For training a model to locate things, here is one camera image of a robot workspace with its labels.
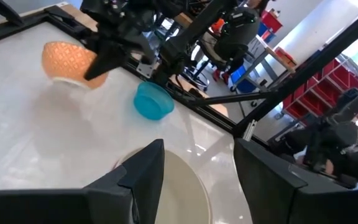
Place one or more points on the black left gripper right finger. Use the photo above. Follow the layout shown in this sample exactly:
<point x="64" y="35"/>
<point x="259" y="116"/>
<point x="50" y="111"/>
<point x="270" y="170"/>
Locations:
<point x="259" y="180"/>

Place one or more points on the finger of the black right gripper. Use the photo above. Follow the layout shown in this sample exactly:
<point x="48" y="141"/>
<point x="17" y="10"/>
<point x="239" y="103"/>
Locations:
<point x="109" y="57"/>
<point x="143" y="45"/>

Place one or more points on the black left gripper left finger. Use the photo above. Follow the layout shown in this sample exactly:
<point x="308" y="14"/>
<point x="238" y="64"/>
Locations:
<point x="148" y="174"/>

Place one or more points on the grey bowl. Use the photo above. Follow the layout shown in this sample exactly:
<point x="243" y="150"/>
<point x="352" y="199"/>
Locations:
<point x="182" y="193"/>

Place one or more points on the blue bowl with orange outside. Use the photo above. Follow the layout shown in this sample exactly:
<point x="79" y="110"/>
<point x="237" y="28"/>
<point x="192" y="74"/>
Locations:
<point x="64" y="59"/>

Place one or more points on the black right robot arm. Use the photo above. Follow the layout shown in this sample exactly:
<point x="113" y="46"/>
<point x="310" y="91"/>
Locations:
<point x="191" y="34"/>

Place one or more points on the black background robot arm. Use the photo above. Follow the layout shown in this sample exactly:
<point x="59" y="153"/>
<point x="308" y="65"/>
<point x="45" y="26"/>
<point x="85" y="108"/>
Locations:
<point x="337" y="137"/>

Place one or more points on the teal bowl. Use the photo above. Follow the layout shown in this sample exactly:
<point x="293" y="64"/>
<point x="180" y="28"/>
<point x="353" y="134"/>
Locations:
<point x="151" y="102"/>

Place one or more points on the black office chair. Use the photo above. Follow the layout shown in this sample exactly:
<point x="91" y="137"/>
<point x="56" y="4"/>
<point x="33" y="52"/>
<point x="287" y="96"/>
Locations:
<point x="197" y="77"/>

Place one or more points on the orange object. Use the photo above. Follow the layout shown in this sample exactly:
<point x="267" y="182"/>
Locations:
<point x="218" y="25"/>

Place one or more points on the person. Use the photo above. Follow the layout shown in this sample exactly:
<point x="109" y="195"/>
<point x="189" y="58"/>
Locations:
<point x="238" y="34"/>

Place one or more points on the blue bin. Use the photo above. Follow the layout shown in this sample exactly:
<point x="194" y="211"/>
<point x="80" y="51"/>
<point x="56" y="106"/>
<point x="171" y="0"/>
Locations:
<point x="244" y="82"/>

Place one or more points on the red storage bin rack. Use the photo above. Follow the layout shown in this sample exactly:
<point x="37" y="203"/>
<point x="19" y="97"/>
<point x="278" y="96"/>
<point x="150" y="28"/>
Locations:
<point x="322" y="87"/>

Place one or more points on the blue box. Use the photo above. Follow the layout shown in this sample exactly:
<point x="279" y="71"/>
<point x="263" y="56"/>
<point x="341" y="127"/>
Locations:
<point x="264" y="32"/>

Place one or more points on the red box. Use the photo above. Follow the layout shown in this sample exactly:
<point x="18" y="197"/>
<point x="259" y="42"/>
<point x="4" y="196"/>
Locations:
<point x="271" y="21"/>

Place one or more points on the black metal frame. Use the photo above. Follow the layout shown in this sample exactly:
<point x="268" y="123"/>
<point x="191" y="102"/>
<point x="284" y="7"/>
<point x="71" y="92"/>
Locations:
<point x="306" y="67"/>

